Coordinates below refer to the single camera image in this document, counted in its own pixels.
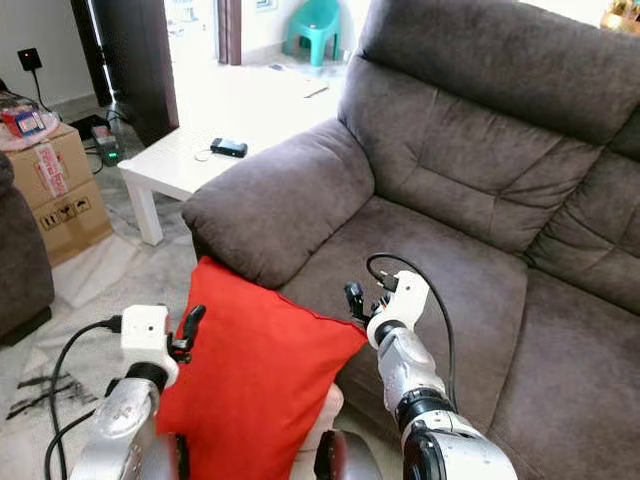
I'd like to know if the dark brown two-seat sofa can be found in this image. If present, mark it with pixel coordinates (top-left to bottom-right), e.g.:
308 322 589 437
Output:
180 0 640 480

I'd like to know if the dark wooden door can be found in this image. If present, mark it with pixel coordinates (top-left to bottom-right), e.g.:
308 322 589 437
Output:
70 0 181 146

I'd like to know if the black wall socket plug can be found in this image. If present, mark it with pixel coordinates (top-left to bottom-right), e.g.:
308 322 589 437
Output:
16 48 43 73

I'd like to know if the brown door frame post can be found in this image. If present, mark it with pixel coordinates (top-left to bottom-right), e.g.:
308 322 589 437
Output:
216 0 243 66

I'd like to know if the black floor charger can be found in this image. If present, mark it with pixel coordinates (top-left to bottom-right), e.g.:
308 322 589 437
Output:
88 125 123 166

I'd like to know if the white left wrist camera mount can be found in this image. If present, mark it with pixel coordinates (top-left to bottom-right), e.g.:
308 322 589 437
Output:
120 305 181 386

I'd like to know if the small black device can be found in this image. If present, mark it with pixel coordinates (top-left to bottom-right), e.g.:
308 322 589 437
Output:
210 138 249 159

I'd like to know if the dark brown fabric couch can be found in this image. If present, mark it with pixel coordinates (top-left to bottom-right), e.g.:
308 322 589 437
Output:
0 155 56 341

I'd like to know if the white coffee table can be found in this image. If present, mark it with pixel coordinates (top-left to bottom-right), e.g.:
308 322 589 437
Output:
117 60 351 246

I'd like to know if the red pillow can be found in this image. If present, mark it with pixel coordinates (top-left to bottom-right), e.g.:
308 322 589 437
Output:
157 256 369 480

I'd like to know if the brown cardboard box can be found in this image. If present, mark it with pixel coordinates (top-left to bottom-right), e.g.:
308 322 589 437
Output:
8 122 113 266

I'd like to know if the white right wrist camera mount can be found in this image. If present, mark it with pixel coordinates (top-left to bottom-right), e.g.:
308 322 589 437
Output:
368 270 429 349

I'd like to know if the black robot right leg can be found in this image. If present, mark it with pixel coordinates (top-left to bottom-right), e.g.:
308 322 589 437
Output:
315 430 351 480

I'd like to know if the teal plastic chair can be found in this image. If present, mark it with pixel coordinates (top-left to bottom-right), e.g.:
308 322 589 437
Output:
283 0 343 67

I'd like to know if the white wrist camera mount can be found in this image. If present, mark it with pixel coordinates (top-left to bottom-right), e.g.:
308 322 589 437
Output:
120 305 181 386
368 270 429 349

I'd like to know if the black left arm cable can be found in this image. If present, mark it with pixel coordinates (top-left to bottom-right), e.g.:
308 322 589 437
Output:
45 315 126 480

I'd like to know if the gold ornament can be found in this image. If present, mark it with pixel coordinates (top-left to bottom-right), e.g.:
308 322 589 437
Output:
600 0 640 31

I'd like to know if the red packet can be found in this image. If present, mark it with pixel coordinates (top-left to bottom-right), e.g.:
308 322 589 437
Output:
1 105 49 139

